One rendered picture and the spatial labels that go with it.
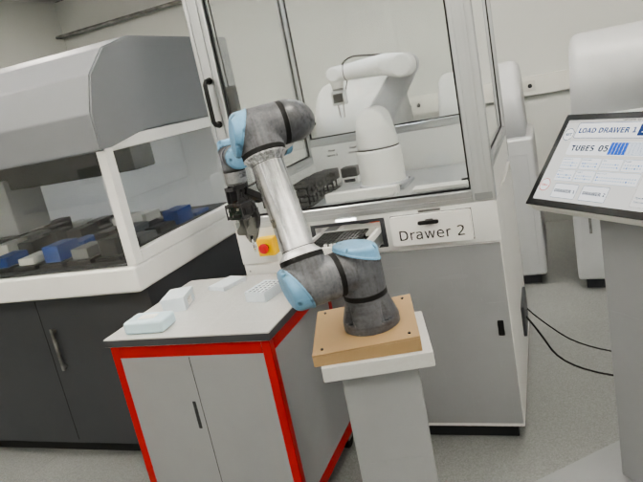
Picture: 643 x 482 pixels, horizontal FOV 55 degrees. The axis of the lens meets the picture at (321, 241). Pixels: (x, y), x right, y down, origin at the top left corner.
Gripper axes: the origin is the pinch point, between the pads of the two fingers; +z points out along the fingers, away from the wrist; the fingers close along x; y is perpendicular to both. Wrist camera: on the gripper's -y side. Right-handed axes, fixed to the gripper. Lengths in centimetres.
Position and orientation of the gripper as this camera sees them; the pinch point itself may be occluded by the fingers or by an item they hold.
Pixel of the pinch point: (254, 237)
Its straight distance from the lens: 217.8
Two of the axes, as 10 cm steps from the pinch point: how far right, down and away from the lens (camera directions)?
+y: -4.9, 3.1, -8.1
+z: 1.9, 9.5, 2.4
